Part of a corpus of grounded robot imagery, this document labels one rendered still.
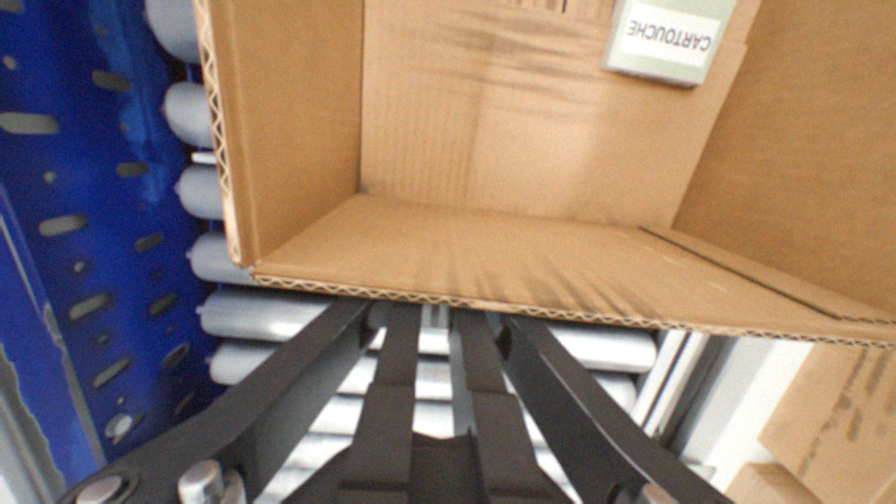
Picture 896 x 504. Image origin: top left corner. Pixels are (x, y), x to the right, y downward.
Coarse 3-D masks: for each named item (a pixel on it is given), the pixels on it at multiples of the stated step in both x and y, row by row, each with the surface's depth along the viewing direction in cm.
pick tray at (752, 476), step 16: (752, 464) 40; (768, 464) 41; (736, 480) 41; (752, 480) 40; (768, 480) 39; (784, 480) 39; (736, 496) 41; (752, 496) 39; (768, 496) 38; (784, 496) 37; (800, 496) 37; (816, 496) 38
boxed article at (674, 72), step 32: (640, 0) 20; (672, 0) 20; (704, 0) 21; (736, 0) 21; (640, 32) 21; (672, 32) 21; (704, 32) 21; (608, 64) 22; (640, 64) 22; (672, 64) 22; (704, 64) 22
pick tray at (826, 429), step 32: (832, 352) 32; (864, 352) 30; (800, 384) 35; (832, 384) 32; (864, 384) 30; (800, 416) 35; (832, 416) 32; (864, 416) 30; (768, 448) 38; (800, 448) 35; (832, 448) 32; (864, 448) 30; (800, 480) 35; (832, 480) 32; (864, 480) 30
